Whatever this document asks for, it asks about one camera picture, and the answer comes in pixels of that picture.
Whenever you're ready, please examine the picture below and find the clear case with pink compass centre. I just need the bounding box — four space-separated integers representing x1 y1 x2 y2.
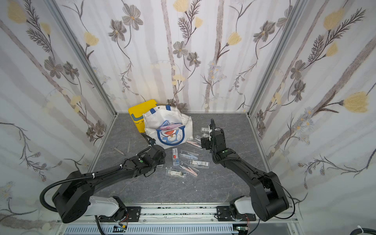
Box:
179 162 199 177

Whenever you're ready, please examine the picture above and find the clear case with red label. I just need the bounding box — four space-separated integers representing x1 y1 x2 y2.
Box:
172 148 180 166

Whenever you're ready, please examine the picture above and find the pink compass set case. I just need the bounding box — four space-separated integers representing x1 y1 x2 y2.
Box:
158 122 183 131

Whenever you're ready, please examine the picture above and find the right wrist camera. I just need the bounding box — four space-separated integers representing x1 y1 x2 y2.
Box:
208 124 216 138

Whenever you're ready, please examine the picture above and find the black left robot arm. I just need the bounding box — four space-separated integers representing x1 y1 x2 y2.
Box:
39 134 166 225

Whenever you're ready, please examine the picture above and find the clear long compass case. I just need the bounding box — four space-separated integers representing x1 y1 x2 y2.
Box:
188 160 210 169

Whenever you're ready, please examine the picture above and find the right arm mounting base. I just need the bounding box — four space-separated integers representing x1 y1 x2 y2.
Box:
214 205 257 222

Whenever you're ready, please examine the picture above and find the aluminium front rail frame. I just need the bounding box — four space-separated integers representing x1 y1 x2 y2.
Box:
58 202 303 235

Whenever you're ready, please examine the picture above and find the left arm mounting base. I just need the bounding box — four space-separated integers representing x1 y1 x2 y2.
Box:
99 205 141 223

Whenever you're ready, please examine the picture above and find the clear case small lower centre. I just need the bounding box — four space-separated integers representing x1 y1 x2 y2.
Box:
165 168 187 178

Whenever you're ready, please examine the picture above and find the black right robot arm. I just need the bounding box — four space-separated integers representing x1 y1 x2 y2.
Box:
201 119 296 222

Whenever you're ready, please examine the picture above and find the white canvas cartoon tote bag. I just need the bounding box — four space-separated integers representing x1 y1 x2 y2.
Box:
143 105 193 149

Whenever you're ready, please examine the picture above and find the yellow plastic lidded box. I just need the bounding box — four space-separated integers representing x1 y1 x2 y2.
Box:
128 99 157 133

